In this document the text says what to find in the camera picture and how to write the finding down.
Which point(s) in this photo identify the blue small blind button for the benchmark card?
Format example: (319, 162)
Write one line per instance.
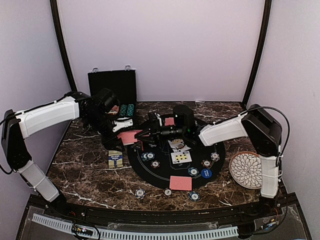
(206, 173)

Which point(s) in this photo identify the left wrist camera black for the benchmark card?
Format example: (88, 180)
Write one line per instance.
(107, 99)

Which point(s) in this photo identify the round black poker mat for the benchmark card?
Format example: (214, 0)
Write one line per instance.
(160, 177)

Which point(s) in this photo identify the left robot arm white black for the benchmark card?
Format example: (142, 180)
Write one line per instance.
(18, 126)

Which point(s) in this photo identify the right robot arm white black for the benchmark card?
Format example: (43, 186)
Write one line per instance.
(255, 123)

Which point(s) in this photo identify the dealt red cards front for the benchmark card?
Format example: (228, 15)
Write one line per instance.
(180, 183)

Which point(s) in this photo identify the card box in case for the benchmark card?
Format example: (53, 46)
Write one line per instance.
(114, 110)

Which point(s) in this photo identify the black poker chip case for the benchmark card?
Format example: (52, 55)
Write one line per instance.
(123, 83)

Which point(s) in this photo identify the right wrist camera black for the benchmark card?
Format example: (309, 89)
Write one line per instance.
(183, 116)

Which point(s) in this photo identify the red playing card deck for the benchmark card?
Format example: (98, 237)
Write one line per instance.
(128, 137)

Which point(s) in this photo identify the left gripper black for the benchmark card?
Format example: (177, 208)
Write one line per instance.
(108, 142)

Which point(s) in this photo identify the white cable duct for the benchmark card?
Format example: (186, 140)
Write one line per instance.
(135, 232)

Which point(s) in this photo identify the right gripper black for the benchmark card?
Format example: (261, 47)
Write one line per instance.
(155, 131)

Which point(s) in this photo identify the blue white chip mat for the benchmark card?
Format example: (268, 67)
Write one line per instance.
(215, 156)

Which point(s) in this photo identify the blue green chip stack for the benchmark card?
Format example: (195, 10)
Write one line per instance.
(194, 196)

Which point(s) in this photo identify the blue white chip stack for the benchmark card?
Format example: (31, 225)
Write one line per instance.
(140, 193)

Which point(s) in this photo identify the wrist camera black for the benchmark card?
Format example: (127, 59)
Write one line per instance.
(183, 116)
(107, 99)

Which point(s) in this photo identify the face-up card yellow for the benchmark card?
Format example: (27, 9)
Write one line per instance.
(181, 157)

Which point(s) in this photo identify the teal chips in case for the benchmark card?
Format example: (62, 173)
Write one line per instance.
(126, 110)

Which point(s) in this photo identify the red white chip stack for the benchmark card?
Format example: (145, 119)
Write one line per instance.
(167, 192)

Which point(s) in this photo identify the wooden card holder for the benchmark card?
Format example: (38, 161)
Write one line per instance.
(115, 159)

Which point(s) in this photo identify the floral patterned ceramic plate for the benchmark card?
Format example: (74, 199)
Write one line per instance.
(246, 169)

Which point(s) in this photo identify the dealt red card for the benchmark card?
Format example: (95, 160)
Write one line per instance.
(169, 121)

